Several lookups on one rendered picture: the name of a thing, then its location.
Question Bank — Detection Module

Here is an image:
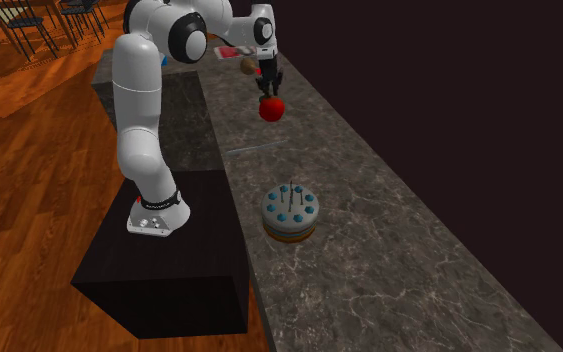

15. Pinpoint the black metal chair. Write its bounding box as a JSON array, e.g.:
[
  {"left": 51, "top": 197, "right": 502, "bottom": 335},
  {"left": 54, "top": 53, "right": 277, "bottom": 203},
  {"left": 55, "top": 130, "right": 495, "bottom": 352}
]
[
  {"left": 58, "top": 0, "right": 111, "bottom": 46},
  {"left": 0, "top": 0, "right": 61, "bottom": 63}
]

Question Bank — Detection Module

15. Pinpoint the grey cake with blue dots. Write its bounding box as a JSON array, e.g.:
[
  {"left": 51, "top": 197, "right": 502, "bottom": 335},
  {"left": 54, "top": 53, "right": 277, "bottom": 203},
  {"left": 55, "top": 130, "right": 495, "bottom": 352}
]
[{"left": 261, "top": 180, "right": 321, "bottom": 244}]

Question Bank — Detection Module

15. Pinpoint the brown round object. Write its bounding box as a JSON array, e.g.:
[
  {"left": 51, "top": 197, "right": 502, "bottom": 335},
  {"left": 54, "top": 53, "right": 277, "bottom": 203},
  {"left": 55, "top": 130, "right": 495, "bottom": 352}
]
[{"left": 239, "top": 57, "right": 262, "bottom": 77}]

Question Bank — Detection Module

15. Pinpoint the orange patterned rug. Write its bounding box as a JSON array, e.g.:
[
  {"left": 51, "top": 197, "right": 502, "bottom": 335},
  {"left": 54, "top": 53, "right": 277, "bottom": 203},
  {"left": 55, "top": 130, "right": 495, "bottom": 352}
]
[{"left": 0, "top": 4, "right": 121, "bottom": 120}]

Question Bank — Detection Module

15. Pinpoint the black robot stand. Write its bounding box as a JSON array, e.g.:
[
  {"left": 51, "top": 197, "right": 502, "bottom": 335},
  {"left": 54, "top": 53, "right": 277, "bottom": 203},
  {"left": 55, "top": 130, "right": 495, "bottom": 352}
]
[{"left": 70, "top": 167, "right": 251, "bottom": 340}]

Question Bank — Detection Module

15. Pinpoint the red and white book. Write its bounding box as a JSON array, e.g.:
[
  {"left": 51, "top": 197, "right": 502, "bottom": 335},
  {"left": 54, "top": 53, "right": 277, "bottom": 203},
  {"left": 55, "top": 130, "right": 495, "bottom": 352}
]
[{"left": 214, "top": 44, "right": 258, "bottom": 62}]

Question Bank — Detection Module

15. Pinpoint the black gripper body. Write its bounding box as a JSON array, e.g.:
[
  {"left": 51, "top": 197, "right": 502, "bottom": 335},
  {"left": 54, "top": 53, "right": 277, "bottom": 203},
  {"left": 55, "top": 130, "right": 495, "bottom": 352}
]
[{"left": 255, "top": 58, "right": 283, "bottom": 90}]

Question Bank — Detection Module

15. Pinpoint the red apple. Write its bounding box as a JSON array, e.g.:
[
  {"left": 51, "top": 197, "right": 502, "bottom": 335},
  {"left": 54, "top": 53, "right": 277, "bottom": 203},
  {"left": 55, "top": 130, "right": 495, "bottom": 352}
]
[{"left": 258, "top": 96, "right": 286, "bottom": 123}]

